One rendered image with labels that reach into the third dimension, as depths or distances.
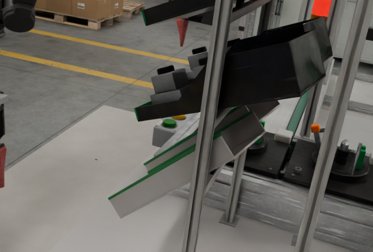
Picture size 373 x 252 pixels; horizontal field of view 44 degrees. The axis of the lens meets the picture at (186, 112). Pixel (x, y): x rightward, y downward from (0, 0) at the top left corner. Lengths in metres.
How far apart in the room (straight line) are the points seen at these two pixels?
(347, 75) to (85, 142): 0.96
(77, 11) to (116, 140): 5.25
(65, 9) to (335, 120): 6.21
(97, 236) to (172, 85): 0.42
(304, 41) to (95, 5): 5.86
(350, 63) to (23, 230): 0.75
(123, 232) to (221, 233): 0.22
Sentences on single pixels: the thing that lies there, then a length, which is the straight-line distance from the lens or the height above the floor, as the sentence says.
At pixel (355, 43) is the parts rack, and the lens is 0.60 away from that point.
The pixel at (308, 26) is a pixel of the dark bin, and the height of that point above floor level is 1.37.
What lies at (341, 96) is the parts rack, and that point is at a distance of 0.62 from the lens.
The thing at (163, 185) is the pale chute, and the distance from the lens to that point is 0.78.
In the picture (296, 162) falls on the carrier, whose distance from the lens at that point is 1.21.
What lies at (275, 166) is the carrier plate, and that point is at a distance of 1.17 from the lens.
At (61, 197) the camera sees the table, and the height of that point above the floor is 0.86.
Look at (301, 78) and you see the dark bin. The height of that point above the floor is 1.32.
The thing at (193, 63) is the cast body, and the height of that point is 1.24.
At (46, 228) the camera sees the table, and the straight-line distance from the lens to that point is 1.07.
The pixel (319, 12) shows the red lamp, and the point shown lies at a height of 1.32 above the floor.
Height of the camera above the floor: 1.50
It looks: 22 degrees down
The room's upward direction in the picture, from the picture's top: 7 degrees clockwise
